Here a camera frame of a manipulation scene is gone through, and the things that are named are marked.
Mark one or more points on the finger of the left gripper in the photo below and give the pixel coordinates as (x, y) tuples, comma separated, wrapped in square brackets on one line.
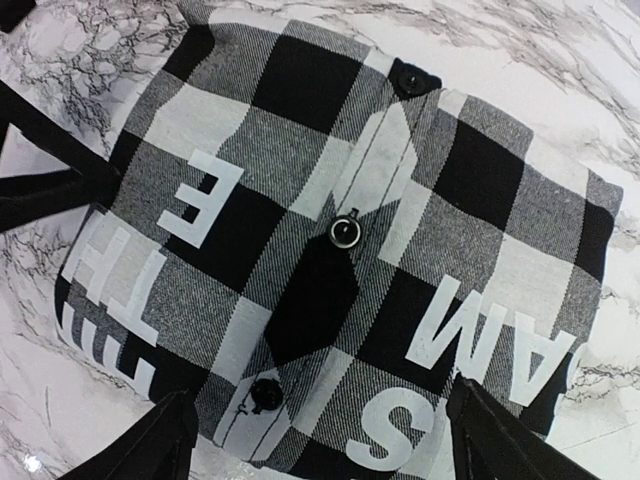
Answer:
[(13, 12), (27, 198)]

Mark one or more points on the black white plaid shirt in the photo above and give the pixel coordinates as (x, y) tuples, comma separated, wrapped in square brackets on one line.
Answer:
[(314, 238)]

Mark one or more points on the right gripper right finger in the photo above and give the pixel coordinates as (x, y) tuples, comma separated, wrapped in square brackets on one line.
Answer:
[(490, 443)]

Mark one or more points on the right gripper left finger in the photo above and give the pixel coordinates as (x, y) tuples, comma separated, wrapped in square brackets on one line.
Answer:
[(158, 446)]

